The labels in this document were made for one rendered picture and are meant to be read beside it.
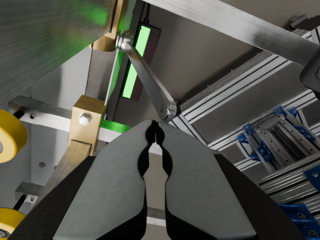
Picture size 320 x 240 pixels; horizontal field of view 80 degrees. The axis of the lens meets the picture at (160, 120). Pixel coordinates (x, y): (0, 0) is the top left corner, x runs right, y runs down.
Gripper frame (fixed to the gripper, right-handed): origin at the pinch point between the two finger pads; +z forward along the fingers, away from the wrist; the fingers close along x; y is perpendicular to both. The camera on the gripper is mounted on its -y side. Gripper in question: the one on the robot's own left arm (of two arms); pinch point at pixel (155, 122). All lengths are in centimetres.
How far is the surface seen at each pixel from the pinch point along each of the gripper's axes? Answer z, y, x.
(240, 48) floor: 102, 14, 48
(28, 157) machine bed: 40, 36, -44
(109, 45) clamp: 15.3, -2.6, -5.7
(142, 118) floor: 104, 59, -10
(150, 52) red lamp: 31.4, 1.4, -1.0
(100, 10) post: 7.7, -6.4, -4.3
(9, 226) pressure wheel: 12.3, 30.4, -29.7
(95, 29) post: 6.9, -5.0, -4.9
